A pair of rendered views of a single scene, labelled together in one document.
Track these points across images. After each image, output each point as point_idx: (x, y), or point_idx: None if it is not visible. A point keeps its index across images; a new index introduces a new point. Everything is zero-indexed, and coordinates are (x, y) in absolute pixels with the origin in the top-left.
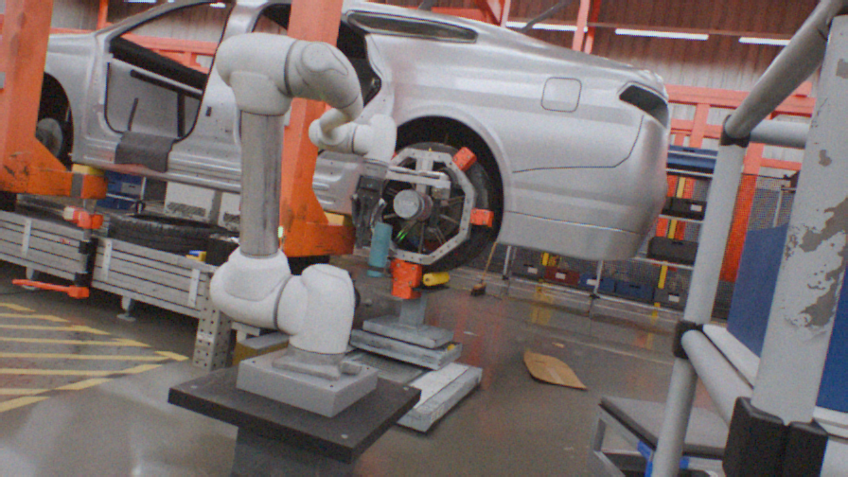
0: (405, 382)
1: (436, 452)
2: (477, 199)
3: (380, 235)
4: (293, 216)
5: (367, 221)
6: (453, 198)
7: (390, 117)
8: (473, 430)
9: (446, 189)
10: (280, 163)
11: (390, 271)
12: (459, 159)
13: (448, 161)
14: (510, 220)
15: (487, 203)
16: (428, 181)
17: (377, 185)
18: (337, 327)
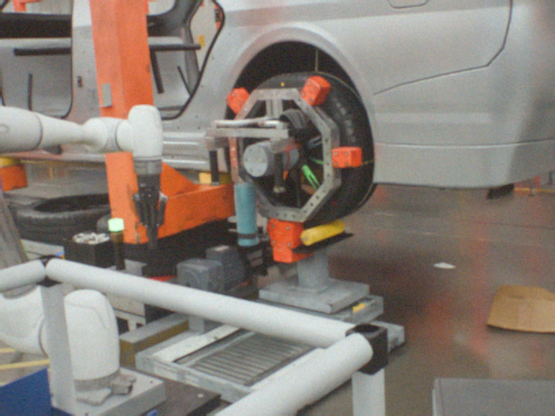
0: (286, 361)
1: None
2: (342, 134)
3: (240, 198)
4: (140, 199)
5: (153, 220)
6: (320, 136)
7: (146, 107)
8: (352, 412)
9: (285, 139)
10: (1, 211)
11: (268, 233)
12: (307, 93)
13: (296, 98)
14: (382, 153)
15: (354, 138)
16: (266, 133)
17: (150, 182)
18: (92, 354)
